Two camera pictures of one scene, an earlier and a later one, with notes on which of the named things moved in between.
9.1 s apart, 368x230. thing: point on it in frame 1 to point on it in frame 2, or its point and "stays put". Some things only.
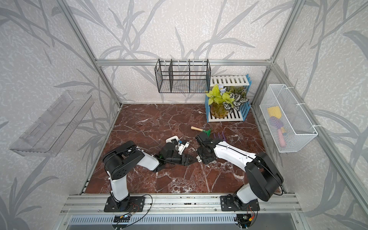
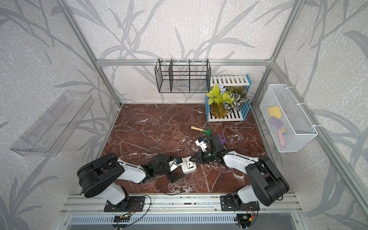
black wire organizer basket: (182, 76) stays put
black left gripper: (184, 161) to (171, 176)
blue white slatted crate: (241, 81) stays put
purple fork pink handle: (219, 136) stays put
